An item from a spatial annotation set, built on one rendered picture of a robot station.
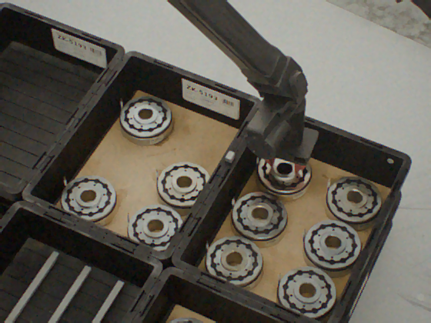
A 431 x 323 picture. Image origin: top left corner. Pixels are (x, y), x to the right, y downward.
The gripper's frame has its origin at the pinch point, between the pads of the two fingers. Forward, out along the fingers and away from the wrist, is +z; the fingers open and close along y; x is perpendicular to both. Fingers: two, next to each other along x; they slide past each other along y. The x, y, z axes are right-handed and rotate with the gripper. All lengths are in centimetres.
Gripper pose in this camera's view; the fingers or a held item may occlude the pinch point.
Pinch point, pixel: (285, 165)
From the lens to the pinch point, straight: 180.1
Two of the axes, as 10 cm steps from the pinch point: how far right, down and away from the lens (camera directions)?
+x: 3.5, -7.7, 5.3
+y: 9.4, 2.8, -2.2
